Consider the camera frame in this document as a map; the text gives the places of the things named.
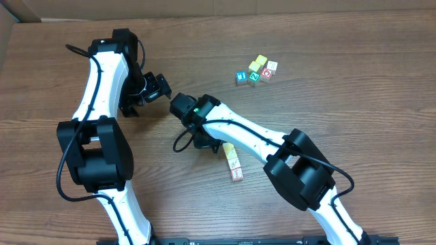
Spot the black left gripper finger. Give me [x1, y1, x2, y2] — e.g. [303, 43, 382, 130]
[119, 100, 139, 118]
[156, 73, 172, 99]

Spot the yellow K letter block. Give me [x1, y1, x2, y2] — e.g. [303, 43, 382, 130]
[222, 142, 234, 152]

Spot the yellow G letter block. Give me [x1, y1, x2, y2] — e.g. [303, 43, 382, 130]
[225, 148, 238, 161]

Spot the yellow S letter block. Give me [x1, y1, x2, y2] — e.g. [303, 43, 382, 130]
[228, 157, 241, 170]

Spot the red I letter block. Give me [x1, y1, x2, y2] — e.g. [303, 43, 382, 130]
[230, 167, 243, 181]

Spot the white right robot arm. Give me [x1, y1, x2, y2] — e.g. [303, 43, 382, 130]
[170, 93, 371, 244]

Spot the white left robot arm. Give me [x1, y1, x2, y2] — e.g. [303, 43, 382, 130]
[56, 29, 172, 244]

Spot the blue letter block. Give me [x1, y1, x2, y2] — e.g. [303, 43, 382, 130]
[235, 71, 248, 86]

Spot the green Z letter block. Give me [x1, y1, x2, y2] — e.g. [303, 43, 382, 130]
[248, 72, 260, 86]

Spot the yellow block near cluster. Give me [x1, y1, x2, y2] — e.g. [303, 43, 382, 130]
[248, 61, 262, 73]

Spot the yellow block cluster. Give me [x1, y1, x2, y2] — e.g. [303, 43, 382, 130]
[248, 61, 262, 73]
[255, 54, 268, 67]

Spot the red picture block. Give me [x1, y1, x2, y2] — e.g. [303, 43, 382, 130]
[260, 68, 273, 82]

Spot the yellow block far cluster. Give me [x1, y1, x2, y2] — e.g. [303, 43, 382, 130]
[255, 54, 268, 67]

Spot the white picture block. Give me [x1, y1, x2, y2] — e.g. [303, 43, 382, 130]
[266, 61, 278, 75]

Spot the cardboard box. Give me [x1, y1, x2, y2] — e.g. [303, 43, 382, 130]
[1, 0, 435, 22]

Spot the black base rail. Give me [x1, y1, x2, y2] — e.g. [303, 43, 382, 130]
[96, 235, 400, 245]

